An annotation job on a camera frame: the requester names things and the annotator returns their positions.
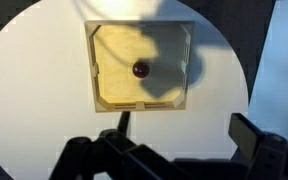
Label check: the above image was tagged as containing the dark red plum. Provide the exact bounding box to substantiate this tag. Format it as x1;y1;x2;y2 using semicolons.
131;60;151;80

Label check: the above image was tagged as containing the square wooden tray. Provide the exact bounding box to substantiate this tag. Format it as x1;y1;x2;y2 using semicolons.
83;19;196;114

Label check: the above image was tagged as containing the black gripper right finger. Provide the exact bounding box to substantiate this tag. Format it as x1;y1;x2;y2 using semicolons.
228;113;288;180

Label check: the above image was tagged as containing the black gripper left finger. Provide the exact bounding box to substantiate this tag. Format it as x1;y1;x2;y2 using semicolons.
48;110;192;180

